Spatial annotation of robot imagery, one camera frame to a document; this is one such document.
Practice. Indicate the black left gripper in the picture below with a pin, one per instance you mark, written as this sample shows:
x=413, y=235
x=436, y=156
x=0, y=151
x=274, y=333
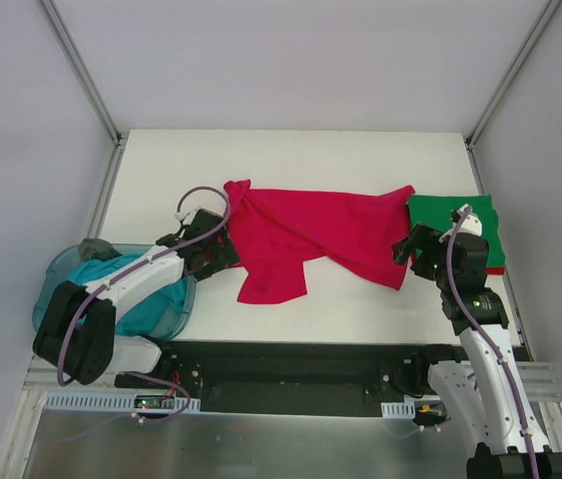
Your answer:
x=218, y=247

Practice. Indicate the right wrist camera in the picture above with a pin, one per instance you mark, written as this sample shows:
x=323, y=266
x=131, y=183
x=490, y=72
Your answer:
x=465, y=220

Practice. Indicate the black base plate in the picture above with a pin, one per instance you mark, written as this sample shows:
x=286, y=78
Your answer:
x=344, y=380

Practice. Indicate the white cable duct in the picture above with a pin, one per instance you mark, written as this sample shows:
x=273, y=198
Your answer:
x=120, y=402
x=398, y=410

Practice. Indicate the translucent blue plastic basket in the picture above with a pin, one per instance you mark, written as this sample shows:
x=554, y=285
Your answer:
x=63, y=264

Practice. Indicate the right aluminium frame post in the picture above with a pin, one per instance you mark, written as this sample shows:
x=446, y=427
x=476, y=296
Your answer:
x=536, y=32

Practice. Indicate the magenta t shirt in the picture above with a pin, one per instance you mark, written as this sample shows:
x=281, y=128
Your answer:
x=275, y=232

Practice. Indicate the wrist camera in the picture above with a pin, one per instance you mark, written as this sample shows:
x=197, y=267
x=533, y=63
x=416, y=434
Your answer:
x=185, y=218
x=465, y=220

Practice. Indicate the folded red t shirt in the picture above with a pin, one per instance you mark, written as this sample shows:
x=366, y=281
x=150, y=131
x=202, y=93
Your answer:
x=435, y=212

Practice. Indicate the teal t shirt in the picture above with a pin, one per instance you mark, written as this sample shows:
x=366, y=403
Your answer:
x=160, y=315

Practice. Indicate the left aluminium frame post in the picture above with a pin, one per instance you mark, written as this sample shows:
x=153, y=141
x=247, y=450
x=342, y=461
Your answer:
x=70, y=50

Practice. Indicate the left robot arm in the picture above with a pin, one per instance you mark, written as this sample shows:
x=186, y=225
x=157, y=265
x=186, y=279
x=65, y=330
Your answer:
x=78, y=331

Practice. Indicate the grey cloth in basket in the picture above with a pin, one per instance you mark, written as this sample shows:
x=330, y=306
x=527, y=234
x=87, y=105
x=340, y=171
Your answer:
x=96, y=249

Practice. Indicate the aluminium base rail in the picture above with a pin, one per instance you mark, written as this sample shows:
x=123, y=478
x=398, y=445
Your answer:
x=539, y=379

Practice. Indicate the right white cable duct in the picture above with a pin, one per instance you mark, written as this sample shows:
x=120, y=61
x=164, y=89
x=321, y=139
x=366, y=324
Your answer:
x=398, y=410

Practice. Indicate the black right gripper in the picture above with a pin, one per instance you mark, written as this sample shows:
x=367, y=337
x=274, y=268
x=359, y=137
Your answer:
x=419, y=244

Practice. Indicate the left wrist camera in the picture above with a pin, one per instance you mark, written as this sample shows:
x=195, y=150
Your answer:
x=185, y=218

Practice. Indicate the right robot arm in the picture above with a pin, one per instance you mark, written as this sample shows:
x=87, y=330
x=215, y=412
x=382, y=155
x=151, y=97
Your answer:
x=487, y=402

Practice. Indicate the left white cable duct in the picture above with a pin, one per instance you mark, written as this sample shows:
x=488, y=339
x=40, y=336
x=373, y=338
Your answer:
x=120, y=402

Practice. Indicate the aluminium frame post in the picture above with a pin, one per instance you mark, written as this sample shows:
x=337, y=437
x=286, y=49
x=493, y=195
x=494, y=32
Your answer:
x=536, y=32
x=70, y=50

